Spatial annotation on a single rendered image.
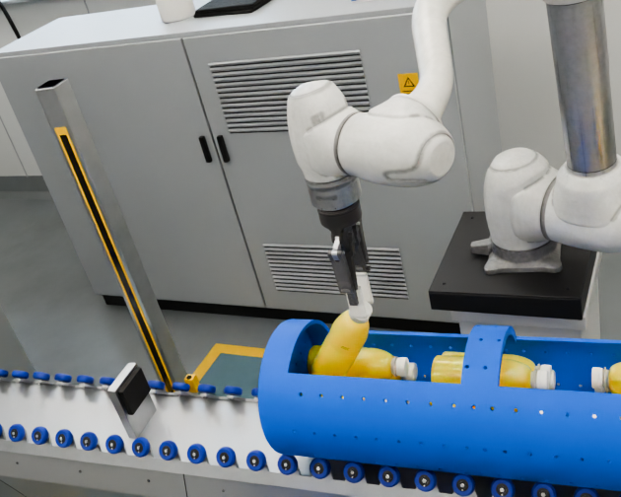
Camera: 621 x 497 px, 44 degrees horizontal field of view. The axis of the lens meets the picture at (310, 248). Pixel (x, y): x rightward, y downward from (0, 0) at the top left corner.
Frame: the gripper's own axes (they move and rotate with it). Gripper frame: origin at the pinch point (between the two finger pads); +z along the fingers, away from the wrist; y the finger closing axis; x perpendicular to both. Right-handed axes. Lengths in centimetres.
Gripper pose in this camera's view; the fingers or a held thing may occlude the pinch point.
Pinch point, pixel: (359, 295)
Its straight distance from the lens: 145.0
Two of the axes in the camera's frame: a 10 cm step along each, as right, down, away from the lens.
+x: 9.2, -0.1, -3.9
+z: 2.2, 8.4, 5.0
